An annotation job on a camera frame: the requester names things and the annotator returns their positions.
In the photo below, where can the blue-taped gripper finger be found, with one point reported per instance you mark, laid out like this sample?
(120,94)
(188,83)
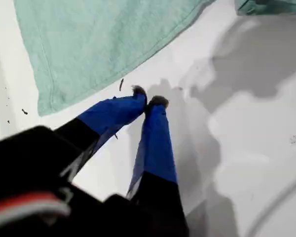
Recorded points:
(108,113)
(155,148)

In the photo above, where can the pale green T-shirt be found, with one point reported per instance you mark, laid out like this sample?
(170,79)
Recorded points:
(88,49)

